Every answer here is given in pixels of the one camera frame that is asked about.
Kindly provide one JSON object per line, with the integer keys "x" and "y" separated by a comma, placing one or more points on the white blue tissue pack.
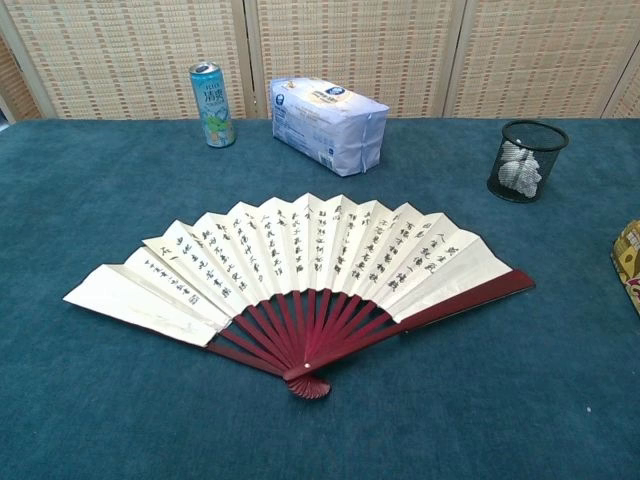
{"x": 325, "y": 125}

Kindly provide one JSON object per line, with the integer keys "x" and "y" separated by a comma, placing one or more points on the red ribbed paper folding fan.
{"x": 300, "y": 250}

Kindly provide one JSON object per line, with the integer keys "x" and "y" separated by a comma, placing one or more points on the blue green drink can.
{"x": 215, "y": 107}

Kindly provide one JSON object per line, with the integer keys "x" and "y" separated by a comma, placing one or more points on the yellow snack package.
{"x": 629, "y": 260}

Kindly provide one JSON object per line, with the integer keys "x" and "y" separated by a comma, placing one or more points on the crumpled white paper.
{"x": 520, "y": 170}

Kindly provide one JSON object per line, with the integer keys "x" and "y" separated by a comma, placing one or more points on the black mesh pen holder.
{"x": 550, "y": 170}

